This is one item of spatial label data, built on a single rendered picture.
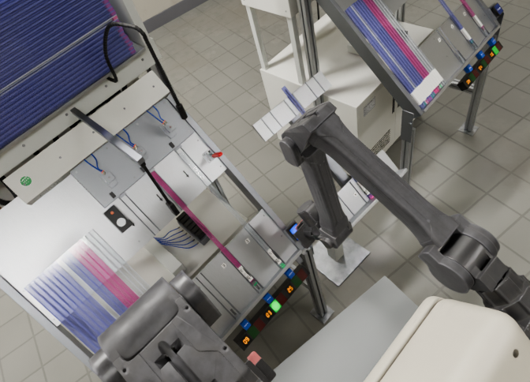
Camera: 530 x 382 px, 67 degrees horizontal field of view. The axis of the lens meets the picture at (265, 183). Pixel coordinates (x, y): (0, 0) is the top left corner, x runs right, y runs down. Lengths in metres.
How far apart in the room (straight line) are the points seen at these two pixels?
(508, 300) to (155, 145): 0.93
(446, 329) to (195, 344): 0.37
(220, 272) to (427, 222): 0.74
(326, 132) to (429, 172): 1.79
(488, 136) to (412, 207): 2.02
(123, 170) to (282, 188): 1.45
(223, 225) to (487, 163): 1.59
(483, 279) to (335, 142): 0.34
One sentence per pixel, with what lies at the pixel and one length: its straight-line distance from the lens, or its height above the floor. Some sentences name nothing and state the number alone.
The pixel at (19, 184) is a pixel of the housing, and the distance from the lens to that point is 1.19.
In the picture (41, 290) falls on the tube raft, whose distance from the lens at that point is 1.26.
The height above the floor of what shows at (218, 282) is 0.81.
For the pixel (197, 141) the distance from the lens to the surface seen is 1.31.
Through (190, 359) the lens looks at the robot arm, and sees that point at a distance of 0.36.
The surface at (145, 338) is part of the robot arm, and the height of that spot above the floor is 1.62.
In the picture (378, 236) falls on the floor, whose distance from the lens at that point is 2.25.
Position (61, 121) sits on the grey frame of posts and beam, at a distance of 1.22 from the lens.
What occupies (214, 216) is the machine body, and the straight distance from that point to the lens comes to 1.70.
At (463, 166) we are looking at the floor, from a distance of 2.57.
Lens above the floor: 1.94
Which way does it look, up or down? 50 degrees down
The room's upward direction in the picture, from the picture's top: 19 degrees counter-clockwise
